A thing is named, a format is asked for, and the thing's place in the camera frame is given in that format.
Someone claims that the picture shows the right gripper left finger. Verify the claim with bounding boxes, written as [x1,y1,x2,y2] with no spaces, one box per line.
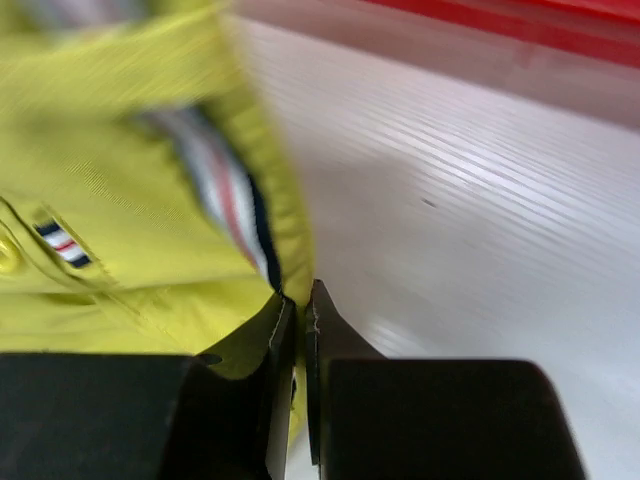
[1,297,296,479]

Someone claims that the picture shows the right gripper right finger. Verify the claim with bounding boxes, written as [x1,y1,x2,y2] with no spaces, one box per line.
[305,281,586,479]

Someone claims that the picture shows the yellow-green trousers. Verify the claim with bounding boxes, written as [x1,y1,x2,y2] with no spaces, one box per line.
[0,0,317,451]

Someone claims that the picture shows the red plastic tray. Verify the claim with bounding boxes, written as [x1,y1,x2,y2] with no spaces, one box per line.
[377,0,639,69]

